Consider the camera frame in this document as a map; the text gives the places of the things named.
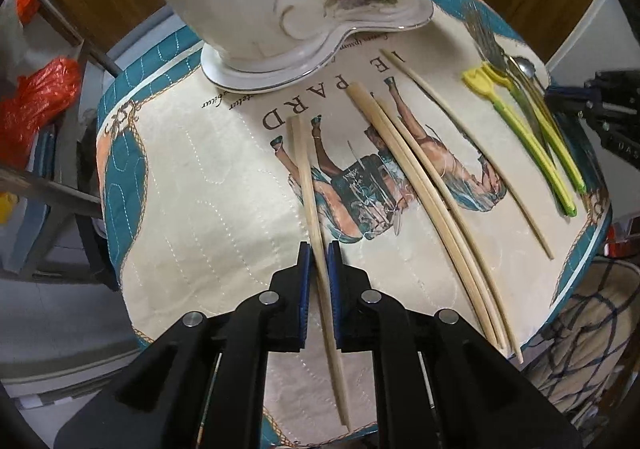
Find yellow-green plastic spoon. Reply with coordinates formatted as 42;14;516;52
482;61;587;195

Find silver steel spoon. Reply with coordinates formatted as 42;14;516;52
510;56;544;98

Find yellow-green plastic fork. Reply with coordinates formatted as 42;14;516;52
462;68;577;217

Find silver steel fork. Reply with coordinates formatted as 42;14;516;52
463;1;552;156

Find thin wooden chopstick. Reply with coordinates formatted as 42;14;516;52
380;48;554;259

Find cream chopstick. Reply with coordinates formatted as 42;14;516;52
346;83;506;349
374;99;524;362
288;116;352;429

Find patterned fabric stool cover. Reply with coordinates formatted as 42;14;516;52
523;256;639;423

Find quilted printed table mat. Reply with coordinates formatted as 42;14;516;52
95;0;613;447

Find metal shelf rack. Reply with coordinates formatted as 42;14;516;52
1;0;120;287

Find orange plastic bag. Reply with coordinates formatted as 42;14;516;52
1;0;82;168

